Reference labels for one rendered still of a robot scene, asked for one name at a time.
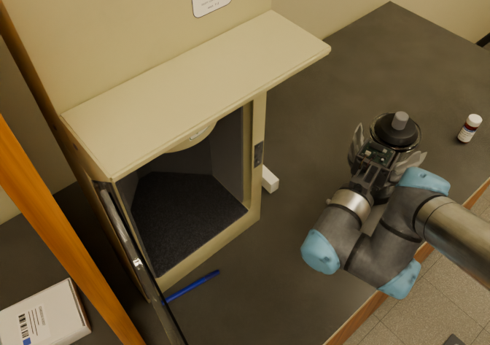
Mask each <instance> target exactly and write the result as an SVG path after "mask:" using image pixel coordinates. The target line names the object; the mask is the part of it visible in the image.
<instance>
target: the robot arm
mask: <svg viewBox="0 0 490 345"><path fill-rule="evenodd" d="M363 131H364V128H363V125H362V123H360V124H359V125H358V126H357V128H356V130H355V132H354V137H353V139H352V142H351V146H350V149H349V153H348V162H349V165H350V168H351V175H352V178H351V180H350V182H347V183H343V184H342V185H341V186H340V187H339V189H338V190H337V191H336V192H335V194H334V196H333V197H332V200H330V199H327V200H326V203H327V206H326V207H325V209H324V211H323V212H322V213H321V215H320V217H319V219H318V220H317V221H316V223H315V224H314V226H313V227H312V229H310V231H309V232H308V235H307V237H306V239H305V241H304V242H303V244H302V246H301V248H300V253H301V256H302V258H303V259H304V261H305V262H306V263H307V264H308V265H309V266H311V267H312V268H313V269H314V270H316V271H318V272H322V273H323V274H333V273H335V272H336V270H338V269H339V268H340V269H342V270H345V271H347V272H349V273H350V274H352V275H354V276H356V277H357V278H359V279H361V280H362V281H364V282H367V283H368V284H370V285H371V286H373V287H375V288H376V290H380V291H381V292H383V293H385V294H387V295H389V296H392V297H393V298H396V299H399V300H401V299H403V298H405V297H406V296H407V295H408V293H409V292H410V290H411V288H412V286H413V284H414V282H415V281H416V278H417V276H418V275H419V272H420V270H421V264H420V263H419V262H417V261H416V260H415V258H413V257H414V255H415V254H416V251H417V249H418V248H419V245H420V243H421V241H422V240H423V239H424V240H425V241H426V242H427V243H428V244H430V245H431V246H432V247H434V248H435V249H436V250H437V251H439V252H440V253H441V254H442V255H444V256H445V257H447V258H448V259H449V260H450V261H451V262H452V263H454V264H455V265H457V266H458V267H459V268H460V269H462V270H463V271H464V272H465V273H466V274H468V275H469V276H470V277H472V278H473V279H474V280H475V281H476V282H478V283H479V284H480V285H482V286H483V287H484V288H486V289H487V290H488V291H489V292H490V222H488V221H486V220H485V219H483V218H482V217H479V216H478V215H476V214H475V213H473V212H471V211H470V210H468V209H466V208H464V207H463V206H461V205H460V204H458V203H457V202H455V201H453V200H451V199H450V198H448V197H447V196H448V191H449V189H450V187H451V186H450V183H449V182H448V181H446V180H445V179H444V178H442V177H439V176H438V175H436V174H433V173H431V172H429V171H426V170H424V169H422V168H418V167H419V166H420V165H421V163H422V162H423V161H424V159H425V157H426V155H427V151H425V152H422V153H421V151H417V152H415V153H413V154H412V155H411V156H410V157H409V158H408V159H407V160H405V161H403V162H398V163H396V162H397V160H398V158H399V156H400V152H399V153H398V155H397V157H396V158H395V160H394V162H393V164H392V165H391V167H390V169H388V167H389V165H390V163H391V161H392V158H393V157H394V154H395V151H394V150H391V149H389V148H388V147H385V146H383V145H381V144H378V143H376V142H374V141H372V140H368V138H367V139H366V140H365V142H364V143H363V140H364V136H363V135H362V134H363ZM391 170H392V172H391ZM390 172H391V173H390ZM391 186H395V187H396V188H395V190H394V192H393V194H392V197H391V198H390V200H389V202H388V204H387V206H386V208H385V210H384V213H383V214H382V216H381V219H380V220H379V222H378V224H377V226H376V228H375V230H374V231H373V234H372V236H369V235H367V234H365V233H361V232H360V231H359V230H360V228H361V227H362V226H363V224H364V222H365V221H366V219H367V218H368V215H369V213H370V211H371V210H370V209H371V207H372V206H373V203H374V201H373V197H372V195H371V194H370V191H372V190H376V191H379V190H383V189H385V188H388V187H391Z"/></svg>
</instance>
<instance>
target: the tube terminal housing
mask: <svg viewBox="0 0 490 345"><path fill-rule="evenodd" d="M269 10H271V0H233V3H232V4H229V5H227V6H225V7H223V8H221V9H218V10H216V11H214V12H212V13H209V14H207V15H205V16H203V17H201V18H198V19H197V20H193V7H192V0H0V34H1V36H2V38H3V40H4V42H5V44H6V46H7V48H8V50H9V51H10V53H11V55H12V57H13V59H14V61H15V63H16V65H17V67H18V68H19V70H20V73H21V74H22V76H23V79H24V80H25V81H26V84H27V86H28V88H29V90H30V91H31V94H32V96H33V97H34V99H35V101H36V103H37V105H38V107H39V109H40V111H41V112H42V114H43V116H44V118H45V120H46V122H47V124H48V126H49V128H50V130H51V131H52V134H53V136H54V137H55V140H56V141H57V143H58V146H59V147H60V149H61V151H62V153H63V155H64V157H65V159H66V161H67V162H68V164H69V166H70V168H71V170H72V172H73V174H74V176H75V177H76V179H77V181H78V183H79V186H80V187H81V189H82V192H83V193H84V194H85V197H86V199H87V201H88V203H89V204H90V206H91V208H92V210H93V212H94V214H95V216H96V218H97V220H98V221H99V223H100V225H101V227H102V229H103V231H104V233H105V235H106V237H107V238H108V240H109V243H110V244H111V246H112V249H113V250H114V252H115V254H116V256H117V258H118V260H119V261H120V264H121V266H122V267H123V269H124V270H125V272H126V273H127V275H129V277H130V278H131V280H132V281H133V283H134V284H135V285H136V286H137V288H138V289H139V291H140V292H141V294H142V295H143V296H144V298H145V299H146V300H147V302H148V303H150V302H151V300H150V299H147V297H146V295H145V293H144V291H143V289H142V286H141V284H140V282H139V280H138V278H137V276H136V274H135V272H134V270H133V267H132V265H131V263H130V261H129V259H128V257H127V255H126V253H125V251H124V249H123V246H122V244H121V243H120V240H119V239H118V237H117V234H116V233H115V231H114V228H113V226H112V224H111V222H110V220H109V218H108V216H107V214H106V212H105V210H104V207H103V205H102V203H101V201H100V199H99V197H98V195H97V193H96V191H95V188H94V186H93V183H92V181H91V178H90V177H89V176H88V174H87V173H86V172H85V170H84V169H83V167H82V164H81V163H80V161H79V158H78V157H77V154H76V152H75V150H74V148H73V146H72V144H71V142H70V140H69V138H68V136H67V134H66V132H65V130H64V128H63V125H62V123H61V121H60V119H59V117H60V114H62V113H64V112H66V111H68V110H70V109H72V108H74V107H76V106H78V105H80V104H82V103H84V102H86V101H88V100H90V99H92V98H94V97H96V96H98V95H100V94H102V93H104V92H106V91H108V90H111V89H112V88H115V87H117V86H118V85H121V84H123V83H124V82H127V81H128V80H131V79H133V78H134V77H137V76H139V75H140V74H143V73H144V72H146V71H149V70H150V69H153V68H155V67H156V66H159V65H160V64H162V63H165V62H166V61H169V60H171V59H172V58H175V57H176V56H178V55H181V54H182V53H185V52H187V51H188V50H191V49H193V48H194V47H197V46H198V45H200V44H203V43H204V42H207V41H209V40H211V39H213V38H215V37H217V36H219V35H221V34H223V33H225V32H227V31H229V30H231V29H233V28H235V27H237V26H239V25H241V24H243V23H245V22H247V21H249V20H251V19H253V18H255V17H257V16H259V15H261V14H263V13H265V12H267V11H269ZM266 94H267V91H266V92H264V93H263V94H261V95H260V96H258V97H256V98H254V99H253V100H251V101H250V102H248V103H246V104H244V105H243V154H244V199H243V202H242V204H243V205H244V206H245V207H246V208H247V209H248V212H247V213H246V214H245V215H244V216H243V217H242V218H240V219H239V220H237V221H236V222H234V223H233V224H232V225H231V226H229V227H228V228H226V229H225V230H224V231H223V232H221V233H220V234H218V235H217V236H215V237H214V238H213V239H212V240H211V241H209V242H208V243H206V244H205V245H203V246H202V247H201V248H200V249H198V250H197V251H195V252H194V253H192V254H191V255H190V256H189V257H187V258H186V259H185V260H183V261H182V262H181V263H179V264H178V265H176V266H175V267H174V268H172V269H171V270H170V271H169V272H167V273H166V274H164V275H163V276H161V277H160V278H156V279H155V281H156V282H157V285H158V287H159V288H160V290H161V292H162V293H163V292H165V291H166V290H167V289H168V288H170V287H171V286H173V285H174V284H176V283H177V282H178V281H179V280H180V279H182V278H183V277H184V276H186V275H187V274H189V272H191V271H192V270H194V269H195V268H196V267H198V266H199V265H200V264H201V263H203V262H204V261H205V260H207V259H208V258H210V257H211V256H212V255H213V254H214V253H216V252H217V251H219V250H220V249H221V248H223V247H224V246H225V245H226V244H228V243H229V242H231V241H232V240H233V239H234V238H235V237H237V236H238V235H240V234H241V233H243V232H244V231H245V230H246V229H247V228H249V227H250V226H251V225H253V224H254V223H256V221H258V220H259V219H260V204H261V191H262V177H263V150H264V135H265V108H266ZM262 140H263V149H262V163H261V164H260V165H259V166H258V167H256V168H254V146H255V145H256V144H258V143H259V142H261V141H262Z"/></svg>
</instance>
